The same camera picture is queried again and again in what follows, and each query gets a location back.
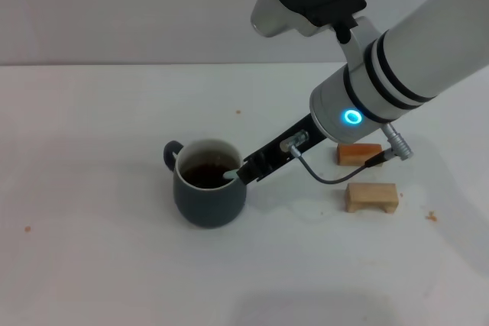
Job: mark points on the orange wooden block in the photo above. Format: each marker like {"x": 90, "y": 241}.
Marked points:
{"x": 355, "y": 152}

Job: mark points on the dark coffee liquid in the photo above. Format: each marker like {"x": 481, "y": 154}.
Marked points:
{"x": 202, "y": 175}

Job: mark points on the light notched wooden block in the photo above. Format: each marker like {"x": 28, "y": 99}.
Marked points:
{"x": 370, "y": 193}

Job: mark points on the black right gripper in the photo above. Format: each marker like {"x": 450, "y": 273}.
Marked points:
{"x": 279, "y": 150}

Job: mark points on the grey ceramic cup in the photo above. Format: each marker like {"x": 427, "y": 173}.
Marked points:
{"x": 208, "y": 207}

